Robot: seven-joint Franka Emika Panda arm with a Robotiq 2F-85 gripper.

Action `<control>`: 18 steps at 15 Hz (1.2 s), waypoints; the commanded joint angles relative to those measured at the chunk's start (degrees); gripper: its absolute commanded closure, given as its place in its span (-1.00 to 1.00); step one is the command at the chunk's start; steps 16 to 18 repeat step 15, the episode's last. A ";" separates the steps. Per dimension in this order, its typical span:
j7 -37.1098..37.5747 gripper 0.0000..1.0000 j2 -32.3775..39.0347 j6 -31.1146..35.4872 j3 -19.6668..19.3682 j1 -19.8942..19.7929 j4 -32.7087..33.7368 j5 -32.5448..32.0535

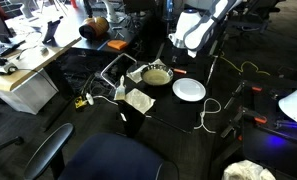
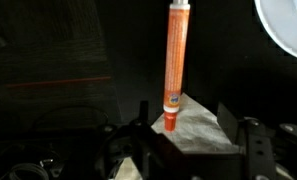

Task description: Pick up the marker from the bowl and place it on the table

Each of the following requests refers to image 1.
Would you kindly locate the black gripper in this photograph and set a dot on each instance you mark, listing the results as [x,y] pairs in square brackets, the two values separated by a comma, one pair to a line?
[178,54]

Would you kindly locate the orange marker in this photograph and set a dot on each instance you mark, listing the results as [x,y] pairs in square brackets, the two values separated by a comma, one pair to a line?
[180,71]

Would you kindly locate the metal bowl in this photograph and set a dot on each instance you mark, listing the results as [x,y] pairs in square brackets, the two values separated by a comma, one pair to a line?
[156,77]

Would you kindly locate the white cloth under bowl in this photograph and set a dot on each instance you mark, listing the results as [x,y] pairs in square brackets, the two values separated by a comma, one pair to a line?
[134,75]

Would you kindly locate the black mesh office chair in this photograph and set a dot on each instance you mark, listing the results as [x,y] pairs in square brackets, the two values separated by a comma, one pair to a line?
[212,63]

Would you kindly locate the white round plate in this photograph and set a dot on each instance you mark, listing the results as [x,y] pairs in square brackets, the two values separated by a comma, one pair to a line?
[189,90]

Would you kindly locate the grey folded cloth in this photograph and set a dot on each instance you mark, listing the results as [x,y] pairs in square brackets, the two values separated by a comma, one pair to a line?
[139,100]

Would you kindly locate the orange pad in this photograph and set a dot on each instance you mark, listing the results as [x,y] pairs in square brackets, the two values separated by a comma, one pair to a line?
[117,44]

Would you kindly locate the white hand brush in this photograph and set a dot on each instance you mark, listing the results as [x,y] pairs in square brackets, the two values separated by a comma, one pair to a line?
[120,93]

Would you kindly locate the white curved stand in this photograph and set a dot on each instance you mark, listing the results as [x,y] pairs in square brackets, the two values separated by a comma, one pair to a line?
[110,13]

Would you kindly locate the black desk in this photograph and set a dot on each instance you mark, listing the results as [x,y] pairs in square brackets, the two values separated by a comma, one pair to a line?
[88,46]

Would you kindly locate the white power plug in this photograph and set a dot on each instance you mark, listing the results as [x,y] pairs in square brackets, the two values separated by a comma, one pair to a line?
[89,99]

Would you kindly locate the yellow black power connector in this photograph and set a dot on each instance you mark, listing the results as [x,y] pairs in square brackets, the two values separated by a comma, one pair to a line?
[80,102]

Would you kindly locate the red object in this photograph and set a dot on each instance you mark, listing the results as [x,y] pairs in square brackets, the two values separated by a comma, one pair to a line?
[74,3]

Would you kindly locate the dark blue office chair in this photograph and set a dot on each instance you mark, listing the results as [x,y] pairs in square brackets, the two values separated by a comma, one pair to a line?
[111,156]

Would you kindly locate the black tablet stand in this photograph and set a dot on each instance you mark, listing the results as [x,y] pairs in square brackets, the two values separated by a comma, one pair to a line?
[51,31]

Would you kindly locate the white plastic bag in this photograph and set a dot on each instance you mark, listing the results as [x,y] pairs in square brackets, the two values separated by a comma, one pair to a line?
[244,171]

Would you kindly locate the wooden desk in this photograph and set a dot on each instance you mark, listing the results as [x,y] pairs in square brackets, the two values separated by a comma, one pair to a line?
[31,63]

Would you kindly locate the white desk cabinet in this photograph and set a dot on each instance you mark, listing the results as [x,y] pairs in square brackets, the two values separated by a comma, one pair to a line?
[28,93]

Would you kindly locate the black and grey mouse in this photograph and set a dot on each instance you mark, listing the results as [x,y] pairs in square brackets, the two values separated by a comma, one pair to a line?
[8,69]

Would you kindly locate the black chair base leg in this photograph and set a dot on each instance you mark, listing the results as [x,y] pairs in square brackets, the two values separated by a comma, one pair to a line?
[8,144]

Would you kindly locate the chrome tube chair frame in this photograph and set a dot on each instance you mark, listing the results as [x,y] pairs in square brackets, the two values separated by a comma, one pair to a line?
[111,64]

